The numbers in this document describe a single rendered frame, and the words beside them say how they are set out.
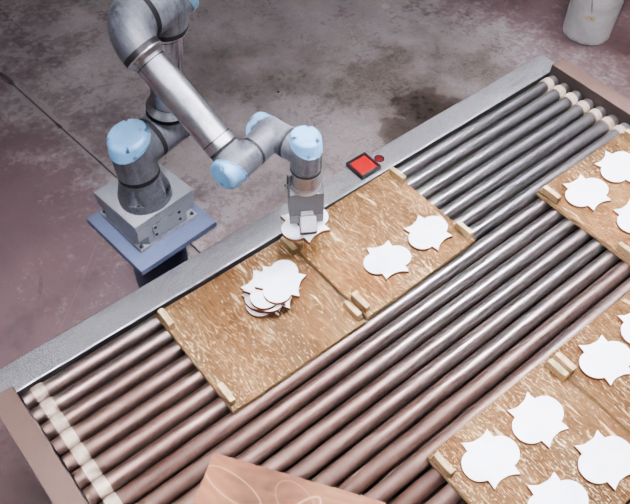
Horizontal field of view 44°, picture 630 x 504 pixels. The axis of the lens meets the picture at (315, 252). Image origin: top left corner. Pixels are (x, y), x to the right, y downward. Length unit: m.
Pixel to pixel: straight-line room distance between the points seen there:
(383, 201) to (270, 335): 0.55
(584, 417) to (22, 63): 3.40
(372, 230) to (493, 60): 2.34
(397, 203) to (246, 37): 2.33
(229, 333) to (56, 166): 2.01
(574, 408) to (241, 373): 0.80
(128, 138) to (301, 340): 0.68
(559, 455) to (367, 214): 0.83
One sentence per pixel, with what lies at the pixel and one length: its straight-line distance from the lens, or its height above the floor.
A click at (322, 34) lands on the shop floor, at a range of 4.42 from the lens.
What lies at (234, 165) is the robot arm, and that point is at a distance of 1.74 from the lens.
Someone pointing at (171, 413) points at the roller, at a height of 0.92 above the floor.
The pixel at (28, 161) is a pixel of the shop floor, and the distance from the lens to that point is 3.87.
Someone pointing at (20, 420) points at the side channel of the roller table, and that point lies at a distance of 1.94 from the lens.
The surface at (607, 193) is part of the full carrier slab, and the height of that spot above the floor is 0.94.
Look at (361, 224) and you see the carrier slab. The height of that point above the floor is 0.94.
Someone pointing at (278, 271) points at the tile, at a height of 1.00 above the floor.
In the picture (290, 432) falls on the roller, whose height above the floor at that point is 0.92.
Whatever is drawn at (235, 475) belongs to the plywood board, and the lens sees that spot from 1.69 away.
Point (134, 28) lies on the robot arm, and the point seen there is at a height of 1.58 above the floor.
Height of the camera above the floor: 2.60
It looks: 52 degrees down
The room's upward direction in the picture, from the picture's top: 2 degrees clockwise
